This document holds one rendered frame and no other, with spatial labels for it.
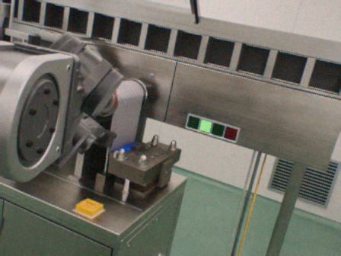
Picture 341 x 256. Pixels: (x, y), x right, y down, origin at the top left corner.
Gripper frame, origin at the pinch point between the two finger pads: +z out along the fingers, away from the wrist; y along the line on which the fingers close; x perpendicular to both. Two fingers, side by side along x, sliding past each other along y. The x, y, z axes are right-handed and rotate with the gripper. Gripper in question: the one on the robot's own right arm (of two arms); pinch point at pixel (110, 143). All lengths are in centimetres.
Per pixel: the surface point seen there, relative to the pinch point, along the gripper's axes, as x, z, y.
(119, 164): -7.1, -2.5, 8.4
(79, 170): -14.6, 1.0, -9.0
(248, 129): 29, 19, 49
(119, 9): 63, -1, -25
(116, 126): 7.3, -1.7, 0.3
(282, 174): 72, 262, 62
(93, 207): -25.8, -15.4, 12.0
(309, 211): 46, 279, 99
